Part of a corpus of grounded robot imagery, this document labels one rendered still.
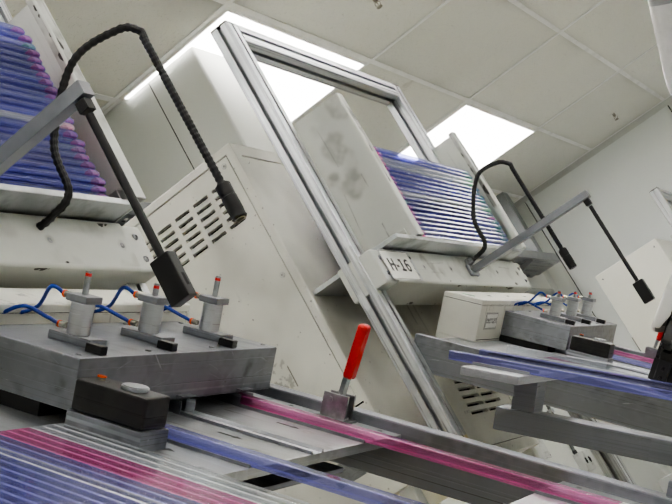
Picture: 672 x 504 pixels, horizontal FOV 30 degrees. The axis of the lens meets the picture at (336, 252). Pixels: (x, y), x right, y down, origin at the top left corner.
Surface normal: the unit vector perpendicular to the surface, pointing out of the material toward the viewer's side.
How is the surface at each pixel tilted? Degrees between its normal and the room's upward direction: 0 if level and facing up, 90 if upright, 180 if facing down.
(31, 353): 90
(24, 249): 90
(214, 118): 90
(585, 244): 90
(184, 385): 134
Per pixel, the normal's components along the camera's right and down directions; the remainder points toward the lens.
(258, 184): 0.76, -0.54
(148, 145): -0.46, -0.04
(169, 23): 0.47, 0.84
